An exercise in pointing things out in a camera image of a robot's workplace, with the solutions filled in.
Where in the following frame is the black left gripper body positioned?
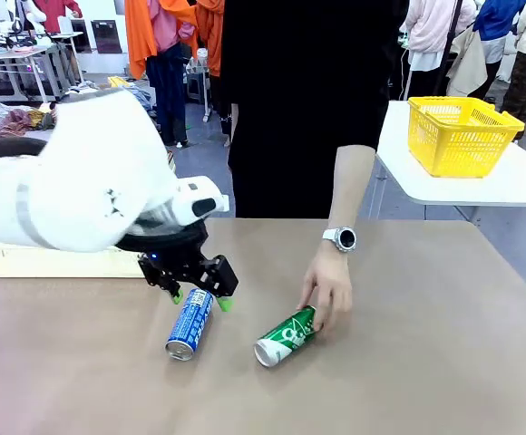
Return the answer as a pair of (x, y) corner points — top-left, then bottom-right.
(136, 226), (240, 300)

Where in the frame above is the blue drink can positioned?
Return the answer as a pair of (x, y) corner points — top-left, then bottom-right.
(164, 287), (215, 363)

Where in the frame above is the green drink can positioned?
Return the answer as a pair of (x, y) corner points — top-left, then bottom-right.
(253, 304), (319, 368)

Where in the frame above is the person's left forearm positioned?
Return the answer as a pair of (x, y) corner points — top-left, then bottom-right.
(327, 144), (377, 237)

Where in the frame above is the yellow plastic basket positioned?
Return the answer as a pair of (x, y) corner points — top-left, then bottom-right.
(406, 95), (526, 179)

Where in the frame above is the person's left hand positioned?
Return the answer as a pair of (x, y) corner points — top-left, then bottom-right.
(299, 242), (355, 333)

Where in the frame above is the white wrist watch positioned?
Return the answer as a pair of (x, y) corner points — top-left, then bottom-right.
(321, 226), (357, 253)

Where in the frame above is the light blue cloth heap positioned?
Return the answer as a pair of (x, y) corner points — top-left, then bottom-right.
(126, 86), (156, 112)

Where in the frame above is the grey metal stool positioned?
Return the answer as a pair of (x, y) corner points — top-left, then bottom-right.
(185, 56), (214, 123)

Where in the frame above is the multicolour cloth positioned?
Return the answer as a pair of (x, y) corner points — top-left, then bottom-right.
(29, 103), (59, 131)

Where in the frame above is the person's black shirt torso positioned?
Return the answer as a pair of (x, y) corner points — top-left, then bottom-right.
(219, 0), (404, 219)

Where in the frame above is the red patterned cloth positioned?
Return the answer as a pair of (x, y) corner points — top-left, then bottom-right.
(0, 108), (35, 140)

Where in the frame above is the person in orange pink top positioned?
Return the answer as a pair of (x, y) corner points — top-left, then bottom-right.
(124, 0), (200, 149)

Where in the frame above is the person in orange hoodie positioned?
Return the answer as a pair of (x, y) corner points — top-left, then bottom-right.
(193, 0), (233, 149)

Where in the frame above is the dark square box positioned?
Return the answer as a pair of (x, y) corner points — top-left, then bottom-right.
(91, 20), (122, 54)

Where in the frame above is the grey metal workbench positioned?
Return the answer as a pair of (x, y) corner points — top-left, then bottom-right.
(0, 31), (85, 104)

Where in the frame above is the person in red shirt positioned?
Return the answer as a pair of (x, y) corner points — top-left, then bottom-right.
(34, 0), (83, 34)

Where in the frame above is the white side table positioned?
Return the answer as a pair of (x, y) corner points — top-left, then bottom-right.
(375, 100), (526, 223)

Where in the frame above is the beige hanging jacket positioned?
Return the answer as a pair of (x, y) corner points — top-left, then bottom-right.
(446, 29), (489, 99)

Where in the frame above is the person in pink hoodie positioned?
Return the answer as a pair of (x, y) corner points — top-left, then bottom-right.
(404, 0), (477, 100)

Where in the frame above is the black slanted pole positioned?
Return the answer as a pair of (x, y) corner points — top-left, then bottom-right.
(439, 0), (464, 97)

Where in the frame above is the person in blue jacket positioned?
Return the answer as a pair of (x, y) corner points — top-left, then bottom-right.
(472, 0), (526, 103)

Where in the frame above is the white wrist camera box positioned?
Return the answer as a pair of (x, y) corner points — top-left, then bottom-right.
(174, 178), (231, 226)

